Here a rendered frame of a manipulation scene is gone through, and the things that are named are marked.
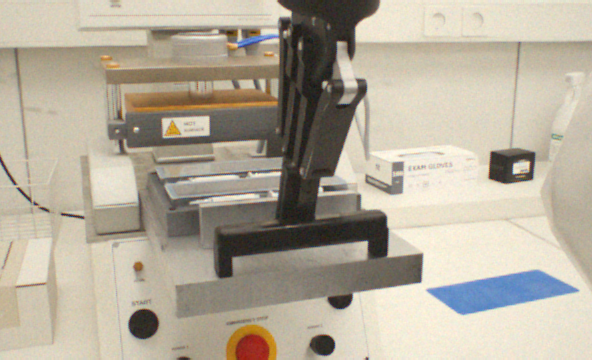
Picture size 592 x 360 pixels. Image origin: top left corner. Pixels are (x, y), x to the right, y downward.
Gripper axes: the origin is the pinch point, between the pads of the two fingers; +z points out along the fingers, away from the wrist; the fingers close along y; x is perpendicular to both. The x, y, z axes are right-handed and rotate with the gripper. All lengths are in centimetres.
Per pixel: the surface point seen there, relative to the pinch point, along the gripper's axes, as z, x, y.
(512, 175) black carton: 44, 77, -59
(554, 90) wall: 35, 103, -82
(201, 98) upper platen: 11.3, 0.0, -39.8
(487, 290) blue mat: 36, 42, -19
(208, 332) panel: 26.0, -4.6, -9.8
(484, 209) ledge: 45, 63, -48
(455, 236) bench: 45, 52, -41
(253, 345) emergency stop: 26.9, 0.3, -7.5
